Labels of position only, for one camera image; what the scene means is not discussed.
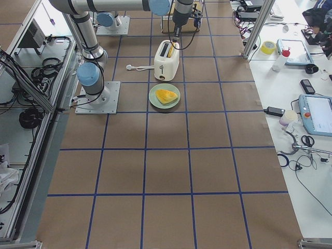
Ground black power adapter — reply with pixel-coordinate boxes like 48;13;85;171
264;106;285;117

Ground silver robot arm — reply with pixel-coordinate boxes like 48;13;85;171
96;11;122;30
50;1;201;104

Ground triangular bread on plate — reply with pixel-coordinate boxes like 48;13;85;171
155;89;178;104

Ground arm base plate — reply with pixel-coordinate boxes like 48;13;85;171
75;81;121;115
96;16;130;36

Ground white paper cup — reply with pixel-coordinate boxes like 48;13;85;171
279;110;298;126

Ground yellow tape roll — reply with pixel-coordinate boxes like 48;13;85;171
260;41;276;55

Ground white two-slot toaster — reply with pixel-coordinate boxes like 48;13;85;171
154;40;179;81

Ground blue teach pendant near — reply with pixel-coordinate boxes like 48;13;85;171
298;94;331;137

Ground black scissors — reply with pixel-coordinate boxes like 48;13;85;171
301;135;315;148

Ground green round plate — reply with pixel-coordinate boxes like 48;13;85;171
149;84;181;109

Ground wire basket with wood board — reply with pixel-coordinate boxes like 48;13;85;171
161;16;197;34

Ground aluminium frame post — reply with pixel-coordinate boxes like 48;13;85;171
242;0;275;59

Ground blue teach pendant far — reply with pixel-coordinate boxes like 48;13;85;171
276;39;314;66

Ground bread slice in toaster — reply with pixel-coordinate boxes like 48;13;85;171
167;42;176;58

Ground blue teach pendant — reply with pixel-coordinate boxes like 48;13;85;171
298;94;331;137
276;39;314;66

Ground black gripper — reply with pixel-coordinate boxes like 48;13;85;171
172;0;202;38

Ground white bottle red cap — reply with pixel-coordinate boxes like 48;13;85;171
271;47;291;72

